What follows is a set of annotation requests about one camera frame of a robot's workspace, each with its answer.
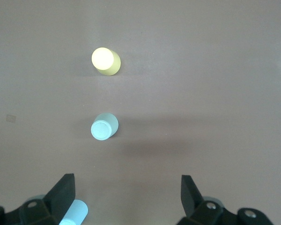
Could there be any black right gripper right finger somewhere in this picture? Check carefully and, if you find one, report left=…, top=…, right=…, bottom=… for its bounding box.
left=177, top=174, right=276, bottom=225

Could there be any yellow plastic cup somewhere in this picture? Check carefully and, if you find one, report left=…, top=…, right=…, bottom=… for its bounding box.
left=91, top=47, right=121, bottom=76

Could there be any pale green plastic cup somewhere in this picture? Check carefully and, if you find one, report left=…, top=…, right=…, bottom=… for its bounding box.
left=90, top=112, right=119, bottom=141

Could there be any light blue plastic cup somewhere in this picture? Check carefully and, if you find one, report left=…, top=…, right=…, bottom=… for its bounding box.
left=58, top=199, right=89, bottom=225

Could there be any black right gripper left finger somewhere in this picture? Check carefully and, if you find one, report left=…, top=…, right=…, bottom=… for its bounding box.
left=0, top=173, right=75, bottom=225

